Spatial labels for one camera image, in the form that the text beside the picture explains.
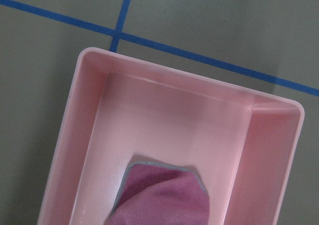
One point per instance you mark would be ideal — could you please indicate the pink cleaning cloth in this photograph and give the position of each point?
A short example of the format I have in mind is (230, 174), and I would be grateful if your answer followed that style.
(153, 193)

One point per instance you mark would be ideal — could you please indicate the pink plastic bin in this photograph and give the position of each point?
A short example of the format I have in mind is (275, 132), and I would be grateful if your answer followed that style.
(121, 109)

